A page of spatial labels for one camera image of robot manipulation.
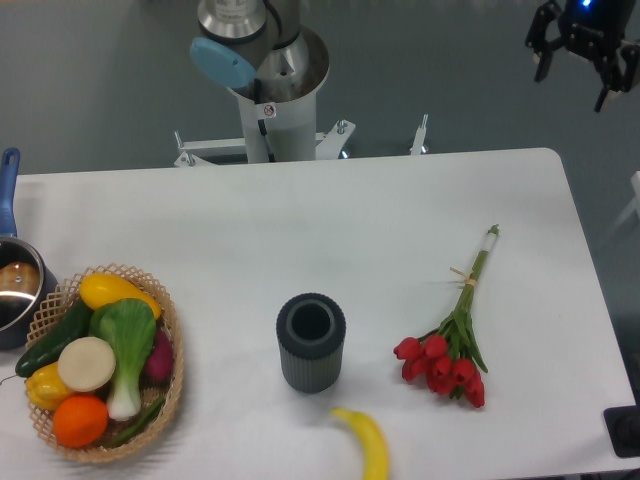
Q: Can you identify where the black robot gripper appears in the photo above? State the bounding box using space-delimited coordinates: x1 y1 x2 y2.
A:
525 0 639 112

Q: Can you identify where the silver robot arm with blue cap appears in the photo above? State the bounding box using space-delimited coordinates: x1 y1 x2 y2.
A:
190 1 639 111

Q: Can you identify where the red tulip bouquet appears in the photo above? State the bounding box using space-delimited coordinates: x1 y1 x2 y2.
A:
393 224 500 409

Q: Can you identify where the black device at table edge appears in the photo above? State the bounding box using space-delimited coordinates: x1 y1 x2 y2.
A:
603 405 639 458

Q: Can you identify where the dark grey ribbed vase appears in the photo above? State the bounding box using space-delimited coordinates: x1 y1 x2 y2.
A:
276 293 347 394

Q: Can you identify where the yellow banana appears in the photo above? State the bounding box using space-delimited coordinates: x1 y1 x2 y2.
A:
331 407 390 479

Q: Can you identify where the green bok choy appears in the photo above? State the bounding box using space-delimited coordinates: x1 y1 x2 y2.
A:
89 298 156 421

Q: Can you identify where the purple red radish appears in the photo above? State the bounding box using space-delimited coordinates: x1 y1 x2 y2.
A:
143 329 174 382

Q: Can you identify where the yellow squash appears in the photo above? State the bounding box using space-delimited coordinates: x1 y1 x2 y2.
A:
79 273 162 320

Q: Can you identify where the green bean pod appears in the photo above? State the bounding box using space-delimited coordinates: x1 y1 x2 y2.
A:
106 397 165 448

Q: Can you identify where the woven wicker basket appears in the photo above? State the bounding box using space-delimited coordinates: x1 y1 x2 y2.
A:
26 264 184 463

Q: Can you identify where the dark green cucumber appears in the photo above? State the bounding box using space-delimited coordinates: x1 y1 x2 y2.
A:
15 300 93 378

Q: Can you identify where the beige round bun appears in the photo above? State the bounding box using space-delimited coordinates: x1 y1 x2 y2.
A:
57 336 116 392

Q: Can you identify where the orange fruit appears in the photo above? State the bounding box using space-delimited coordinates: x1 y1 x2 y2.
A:
53 394 109 448

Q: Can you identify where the white metal base frame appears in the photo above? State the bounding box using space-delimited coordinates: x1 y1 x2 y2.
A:
173 113 429 167

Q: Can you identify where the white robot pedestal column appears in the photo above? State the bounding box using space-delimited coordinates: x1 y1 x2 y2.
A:
233 91 316 164

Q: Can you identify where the black cable on pedestal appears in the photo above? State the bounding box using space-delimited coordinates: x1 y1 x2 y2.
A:
252 77 277 163

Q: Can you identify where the blue saucepan with handle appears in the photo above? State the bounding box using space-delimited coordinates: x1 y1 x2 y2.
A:
1 147 57 351

